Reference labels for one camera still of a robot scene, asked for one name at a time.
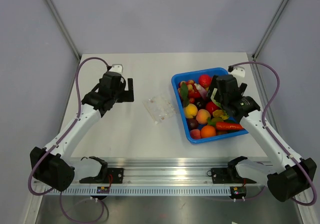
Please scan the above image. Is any blue plastic bin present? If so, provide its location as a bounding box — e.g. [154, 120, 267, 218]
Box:
[171, 67, 248, 145]

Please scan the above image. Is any aluminium mounting rail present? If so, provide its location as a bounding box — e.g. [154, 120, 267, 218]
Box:
[33, 157, 306, 186]

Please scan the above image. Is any orange fruit toy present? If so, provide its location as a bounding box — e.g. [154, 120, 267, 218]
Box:
[200, 125, 217, 139]

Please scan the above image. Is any red carrot toy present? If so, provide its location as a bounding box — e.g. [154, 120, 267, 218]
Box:
[215, 121, 244, 131]

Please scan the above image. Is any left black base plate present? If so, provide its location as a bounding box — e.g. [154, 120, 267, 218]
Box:
[79, 167, 124, 184]

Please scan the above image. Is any white slotted cable duct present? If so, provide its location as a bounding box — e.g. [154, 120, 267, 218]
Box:
[44, 186, 232, 196]

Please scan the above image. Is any red tomato toy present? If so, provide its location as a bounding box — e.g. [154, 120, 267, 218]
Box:
[205, 101, 221, 116]

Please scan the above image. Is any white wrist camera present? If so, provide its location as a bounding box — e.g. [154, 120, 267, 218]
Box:
[228, 66, 246, 78]
[109, 64, 124, 75]

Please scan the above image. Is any red strawberry toy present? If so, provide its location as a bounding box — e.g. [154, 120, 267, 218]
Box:
[198, 74, 212, 88]

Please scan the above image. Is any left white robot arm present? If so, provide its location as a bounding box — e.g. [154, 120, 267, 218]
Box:
[29, 64, 134, 192]

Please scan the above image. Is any green leaf toy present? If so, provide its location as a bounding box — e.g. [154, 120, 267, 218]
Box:
[180, 82, 189, 108]

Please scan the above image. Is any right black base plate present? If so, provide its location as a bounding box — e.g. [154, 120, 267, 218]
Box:
[209, 167, 256, 184]

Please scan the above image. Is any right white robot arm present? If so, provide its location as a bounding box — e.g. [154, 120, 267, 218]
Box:
[207, 74, 317, 206]

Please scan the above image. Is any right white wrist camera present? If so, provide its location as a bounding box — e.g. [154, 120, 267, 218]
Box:
[228, 66, 246, 78]

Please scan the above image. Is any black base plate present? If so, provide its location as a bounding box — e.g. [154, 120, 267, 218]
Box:
[79, 167, 124, 184]
[209, 167, 256, 184]

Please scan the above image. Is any clear zip top bag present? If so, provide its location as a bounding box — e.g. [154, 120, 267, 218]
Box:
[142, 93, 177, 125]

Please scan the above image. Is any dark purple plum toy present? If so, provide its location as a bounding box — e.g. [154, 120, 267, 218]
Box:
[187, 118, 199, 131]

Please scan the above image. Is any small pink peach toy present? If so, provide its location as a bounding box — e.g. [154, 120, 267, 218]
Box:
[189, 129, 202, 140]

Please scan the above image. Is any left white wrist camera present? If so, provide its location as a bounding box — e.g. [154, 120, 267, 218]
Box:
[109, 64, 124, 75]

